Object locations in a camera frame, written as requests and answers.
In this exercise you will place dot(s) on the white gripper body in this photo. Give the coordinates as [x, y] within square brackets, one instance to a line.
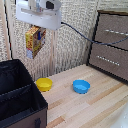
[38, 15]

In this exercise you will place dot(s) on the yellow granola bar box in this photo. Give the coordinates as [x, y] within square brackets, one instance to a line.
[32, 41]

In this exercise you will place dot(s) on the yellow plastic bowl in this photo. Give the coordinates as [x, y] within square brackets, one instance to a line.
[44, 84]

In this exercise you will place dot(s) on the dark brown drawer cabinet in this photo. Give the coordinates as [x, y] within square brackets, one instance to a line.
[110, 46]

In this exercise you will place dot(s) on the blue plastic bowl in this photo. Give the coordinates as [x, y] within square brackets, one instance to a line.
[81, 86]

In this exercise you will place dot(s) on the black fabric storage box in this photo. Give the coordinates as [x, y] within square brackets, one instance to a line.
[16, 96]

